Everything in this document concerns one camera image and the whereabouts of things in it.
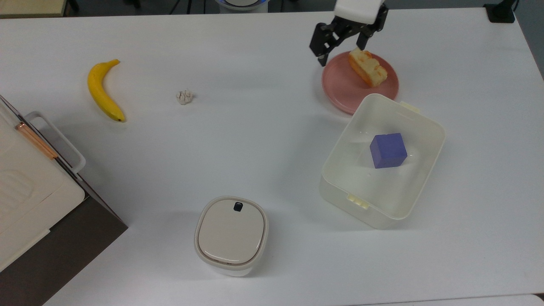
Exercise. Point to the pink plate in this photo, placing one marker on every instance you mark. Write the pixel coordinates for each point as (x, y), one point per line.
(340, 85)

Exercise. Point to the cream cabinet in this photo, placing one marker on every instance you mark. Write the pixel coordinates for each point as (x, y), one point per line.
(25, 191)

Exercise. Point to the white and brown appliance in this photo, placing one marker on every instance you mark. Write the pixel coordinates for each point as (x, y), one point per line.
(63, 255)

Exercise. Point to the small white lidded bin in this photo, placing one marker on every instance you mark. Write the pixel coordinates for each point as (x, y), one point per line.
(231, 231)

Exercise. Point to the purple cube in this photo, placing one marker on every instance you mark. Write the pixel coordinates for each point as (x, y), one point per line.
(387, 151)

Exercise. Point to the black table clamp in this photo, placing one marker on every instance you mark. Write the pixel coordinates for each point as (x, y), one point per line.
(501, 15)

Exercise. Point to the wooden desk top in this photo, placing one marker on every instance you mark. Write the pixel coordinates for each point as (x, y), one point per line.
(29, 8)

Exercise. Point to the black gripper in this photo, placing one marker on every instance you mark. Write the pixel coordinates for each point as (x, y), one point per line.
(381, 21)

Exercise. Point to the white plastic storage box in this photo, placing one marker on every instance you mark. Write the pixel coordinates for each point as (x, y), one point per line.
(340, 187)

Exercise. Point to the yellow banana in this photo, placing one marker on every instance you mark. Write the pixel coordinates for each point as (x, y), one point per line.
(100, 93)

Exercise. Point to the slice of cake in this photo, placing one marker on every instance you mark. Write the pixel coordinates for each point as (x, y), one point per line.
(367, 68)

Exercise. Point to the small crumpled white ball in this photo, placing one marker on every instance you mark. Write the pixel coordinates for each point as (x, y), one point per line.
(185, 97)

